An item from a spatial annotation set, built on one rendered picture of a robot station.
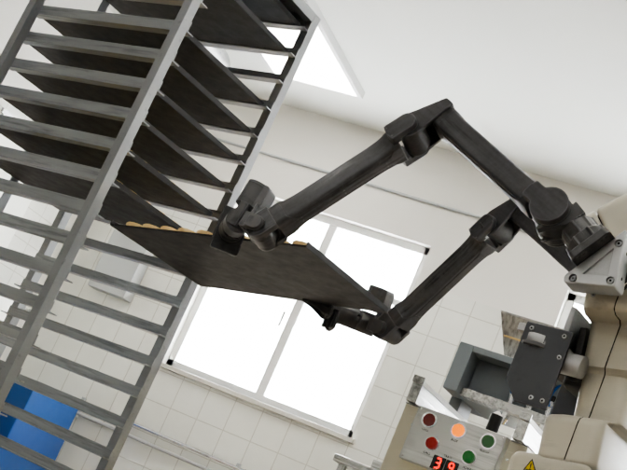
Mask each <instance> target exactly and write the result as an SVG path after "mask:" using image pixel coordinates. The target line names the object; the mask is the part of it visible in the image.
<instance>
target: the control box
mask: <svg viewBox="0 0 627 470"><path fill-rule="evenodd" d="M428 413H431V414H433V415H434V416H435V419H436V420H435V422H434V424H433V425H431V426H426V425H425V424H424V422H423V418H424V416H425V415H426V414H428ZM456 424H462V425H463V426H464V428H465V431H464V433H463V434H462V435H461V436H454V435H453V433H452V429H453V427H454V426H455V425H456ZM485 435H491V436H492V437H493V438H494V440H495V442H494V444H493V445H492V446H491V447H490V448H485V447H484V446H483V445H482V443H481V440H482V438H483V437H484V436H485ZM431 436H433V437H435V438H436V439H437V441H438V446H437V447H436V448H435V449H429V448H428V447H427V446H426V445H425V442H426V440H427V439H428V438H429V437H431ZM509 441H510V439H509V438H508V437H507V436H504V435H500V434H498V433H495V432H492V431H490V430H487V429H484V428H481V427H479V426H477V425H474V424H471V423H468V422H464V421H461V420H458V419H456V418H454V417H451V416H448V415H445V414H443V413H440V412H437V411H435V410H433V409H430V408H425V407H422V406H419V408H418V410H417V413H416V415H415V417H414V420H413V422H412V425H411V429H410V431H409V433H408V435H407V438H406V440H405V443H404V445H403V448H402V450H401V452H400V454H399V458H401V459H402V460H404V461H407V462H409V463H414V464H416V465H419V466H421V467H423V468H425V469H428V470H447V468H449V466H448V465H449V463H451V462H452V463H454V465H455V467H454V468H453V470H499V467H500V465H501V463H502V460H503V458H504V455H505V452H506V450H507V448H508V445H509ZM467 450H470V451H472V452H473V453H474V454H475V460H474V461H473V462H472V463H465V462H464V461H463V458H462V456H463V453H464V452H465V451H467ZM438 457H440V458H441V460H442V462H441V463H440V467H439V468H438V469H436V468H434V466H433V465H434V463H435V460H436V459H437V458H438ZM449 470H452V469H450V468H449Z"/></svg>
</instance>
